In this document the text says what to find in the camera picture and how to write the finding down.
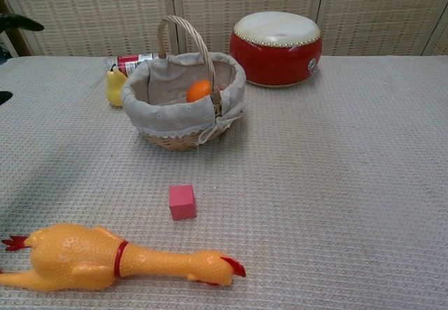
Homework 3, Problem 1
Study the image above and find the red drum with white skin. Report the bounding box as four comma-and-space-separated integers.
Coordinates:
229, 11, 323, 89

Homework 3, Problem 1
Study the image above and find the grey fabric basket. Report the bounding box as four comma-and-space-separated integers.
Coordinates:
121, 15, 246, 153

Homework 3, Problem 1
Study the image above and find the beige woven table cloth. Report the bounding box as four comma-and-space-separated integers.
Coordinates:
0, 55, 448, 310

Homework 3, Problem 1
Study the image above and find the yellow pear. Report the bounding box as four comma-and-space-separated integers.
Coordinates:
106, 67, 130, 109

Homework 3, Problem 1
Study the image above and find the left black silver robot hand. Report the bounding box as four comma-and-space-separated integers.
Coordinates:
0, 12, 46, 107

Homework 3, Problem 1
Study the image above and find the orange fruit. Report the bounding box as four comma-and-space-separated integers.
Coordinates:
185, 80, 213, 104

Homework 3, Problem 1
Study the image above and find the yellow rubber chicken toy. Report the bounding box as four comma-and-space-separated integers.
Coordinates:
0, 223, 247, 293

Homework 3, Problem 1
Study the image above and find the clear red-label plastic bottle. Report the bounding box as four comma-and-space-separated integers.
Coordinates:
103, 52, 160, 78

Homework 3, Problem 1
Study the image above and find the pink cube block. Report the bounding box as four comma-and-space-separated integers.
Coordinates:
168, 184, 197, 222

